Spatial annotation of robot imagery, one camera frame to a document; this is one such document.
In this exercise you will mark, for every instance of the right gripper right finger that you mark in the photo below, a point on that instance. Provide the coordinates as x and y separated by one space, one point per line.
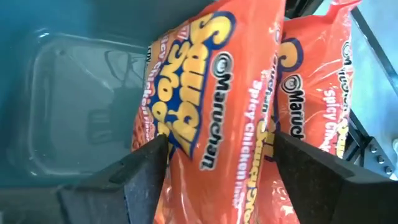
326 193

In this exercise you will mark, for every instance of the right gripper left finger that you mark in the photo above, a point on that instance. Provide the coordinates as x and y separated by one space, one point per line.
133 186

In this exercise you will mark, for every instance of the red Saucy Noods pack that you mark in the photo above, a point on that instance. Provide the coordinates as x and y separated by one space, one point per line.
217 124
314 93

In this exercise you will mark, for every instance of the teal plastic bin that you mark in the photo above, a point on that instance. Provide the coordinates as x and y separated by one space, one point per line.
77 93

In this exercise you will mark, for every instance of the black aluminium table frame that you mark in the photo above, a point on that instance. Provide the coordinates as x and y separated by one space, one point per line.
376 155

